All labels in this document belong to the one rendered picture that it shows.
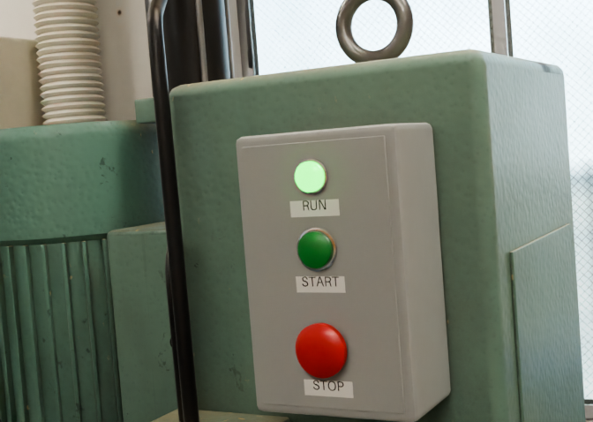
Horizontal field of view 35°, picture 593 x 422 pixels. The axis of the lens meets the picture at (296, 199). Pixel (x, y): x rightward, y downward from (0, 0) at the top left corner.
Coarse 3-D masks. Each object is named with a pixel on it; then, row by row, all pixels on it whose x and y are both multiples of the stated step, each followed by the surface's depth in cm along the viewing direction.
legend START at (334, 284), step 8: (296, 280) 52; (304, 280) 51; (312, 280) 51; (320, 280) 51; (328, 280) 51; (336, 280) 50; (344, 280) 50; (296, 288) 52; (304, 288) 51; (312, 288) 51; (320, 288) 51; (328, 288) 51; (336, 288) 50; (344, 288) 50
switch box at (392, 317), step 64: (384, 128) 49; (256, 192) 52; (320, 192) 50; (384, 192) 49; (256, 256) 53; (384, 256) 49; (256, 320) 53; (320, 320) 51; (384, 320) 49; (256, 384) 54; (384, 384) 50; (448, 384) 54
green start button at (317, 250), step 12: (312, 228) 51; (300, 240) 51; (312, 240) 50; (324, 240) 50; (300, 252) 51; (312, 252) 50; (324, 252) 50; (336, 252) 50; (312, 264) 50; (324, 264) 50
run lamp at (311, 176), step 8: (304, 160) 50; (312, 160) 50; (296, 168) 50; (304, 168) 50; (312, 168) 50; (320, 168) 50; (296, 176) 50; (304, 176) 50; (312, 176) 50; (320, 176) 50; (296, 184) 51; (304, 184) 50; (312, 184) 50; (320, 184) 50; (304, 192) 51; (312, 192) 50
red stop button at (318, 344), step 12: (312, 324) 51; (324, 324) 50; (300, 336) 51; (312, 336) 50; (324, 336) 50; (336, 336) 50; (300, 348) 51; (312, 348) 50; (324, 348) 50; (336, 348) 50; (300, 360) 51; (312, 360) 50; (324, 360) 50; (336, 360) 50; (312, 372) 50; (324, 372) 50; (336, 372) 50
